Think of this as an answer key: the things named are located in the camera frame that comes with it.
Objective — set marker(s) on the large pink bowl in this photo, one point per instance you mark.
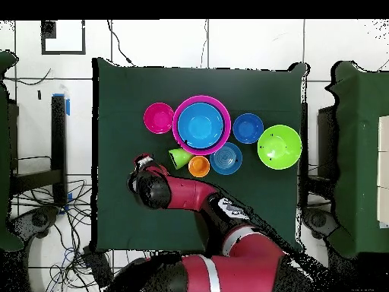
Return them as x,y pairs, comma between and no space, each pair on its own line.
174,130

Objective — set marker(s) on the large light blue bowl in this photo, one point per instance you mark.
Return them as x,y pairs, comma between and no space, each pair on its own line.
200,125

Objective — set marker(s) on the purple bowl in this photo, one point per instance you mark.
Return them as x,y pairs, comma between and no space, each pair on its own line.
225,133

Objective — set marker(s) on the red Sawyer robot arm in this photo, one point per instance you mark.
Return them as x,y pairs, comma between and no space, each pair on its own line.
194,194

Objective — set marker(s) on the green cup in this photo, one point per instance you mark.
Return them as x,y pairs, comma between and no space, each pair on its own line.
182,156

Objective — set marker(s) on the small crimson bowl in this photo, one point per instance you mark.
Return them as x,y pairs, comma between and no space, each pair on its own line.
158,118

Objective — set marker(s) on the orange cup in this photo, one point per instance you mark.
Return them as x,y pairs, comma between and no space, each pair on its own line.
199,166

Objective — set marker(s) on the translucent blue ribbed bowl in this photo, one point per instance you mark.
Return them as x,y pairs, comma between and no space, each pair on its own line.
226,159

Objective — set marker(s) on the dark green table cloth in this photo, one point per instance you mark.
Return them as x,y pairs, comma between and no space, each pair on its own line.
188,82

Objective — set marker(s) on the black stand with blue tape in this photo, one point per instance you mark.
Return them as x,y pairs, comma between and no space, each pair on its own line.
58,146

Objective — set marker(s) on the small dark blue bowl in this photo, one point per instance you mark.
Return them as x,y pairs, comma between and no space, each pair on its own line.
247,128

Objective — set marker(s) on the black power adapter box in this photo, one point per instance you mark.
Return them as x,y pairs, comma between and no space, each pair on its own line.
97,264

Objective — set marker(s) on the large green bowl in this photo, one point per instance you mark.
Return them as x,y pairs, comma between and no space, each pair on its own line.
279,147

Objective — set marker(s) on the green cloth covered table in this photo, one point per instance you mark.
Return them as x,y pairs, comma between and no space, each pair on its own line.
358,152
3,152

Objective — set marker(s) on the white boxes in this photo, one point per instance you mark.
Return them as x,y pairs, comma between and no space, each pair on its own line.
383,170

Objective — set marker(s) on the black square floor frame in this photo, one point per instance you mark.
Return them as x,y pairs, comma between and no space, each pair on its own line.
48,29

